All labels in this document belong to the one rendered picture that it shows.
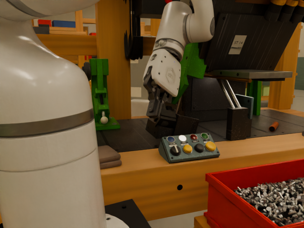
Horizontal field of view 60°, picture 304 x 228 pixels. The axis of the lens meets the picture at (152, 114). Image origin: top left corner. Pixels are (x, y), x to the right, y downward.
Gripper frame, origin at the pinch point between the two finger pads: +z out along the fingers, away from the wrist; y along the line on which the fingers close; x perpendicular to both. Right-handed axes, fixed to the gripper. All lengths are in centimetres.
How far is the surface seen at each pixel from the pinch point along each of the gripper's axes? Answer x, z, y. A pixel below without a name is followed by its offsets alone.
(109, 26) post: 44, -45, 7
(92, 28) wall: 796, -569, 393
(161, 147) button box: 3.4, 6.8, 10.3
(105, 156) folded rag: 9.4, 13.7, -3.3
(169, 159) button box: -1.1, 10.5, 9.0
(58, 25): 597, -367, 191
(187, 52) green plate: 6.0, -28.5, 15.6
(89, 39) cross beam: 56, -42, 7
